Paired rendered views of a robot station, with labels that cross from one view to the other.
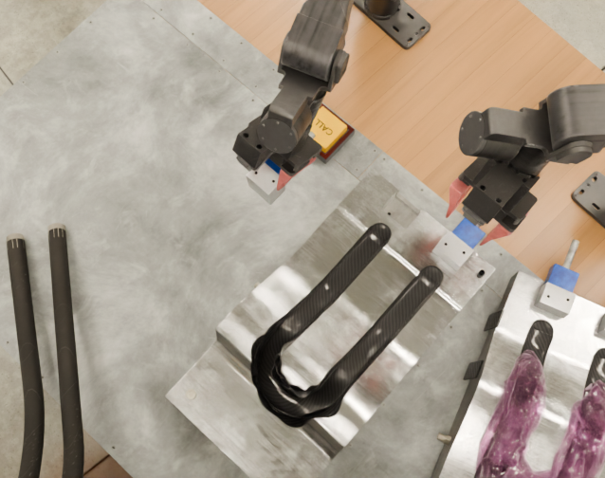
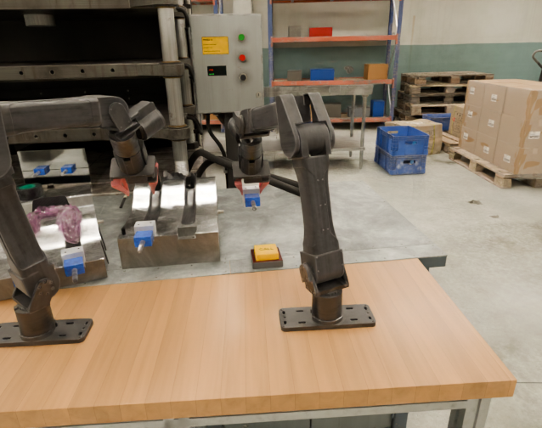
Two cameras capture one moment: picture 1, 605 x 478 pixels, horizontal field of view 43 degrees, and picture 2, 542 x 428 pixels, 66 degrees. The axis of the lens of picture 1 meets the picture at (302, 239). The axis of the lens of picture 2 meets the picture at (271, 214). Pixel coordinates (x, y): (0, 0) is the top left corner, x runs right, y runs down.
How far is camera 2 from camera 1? 164 cm
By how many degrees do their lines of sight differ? 79
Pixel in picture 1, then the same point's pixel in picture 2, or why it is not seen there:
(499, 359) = (90, 229)
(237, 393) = not seen: hidden behind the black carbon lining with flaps
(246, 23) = (369, 267)
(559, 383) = (51, 239)
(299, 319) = (190, 193)
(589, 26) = not seen: outside the picture
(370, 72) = (283, 291)
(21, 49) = (537, 398)
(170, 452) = not seen: hidden behind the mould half
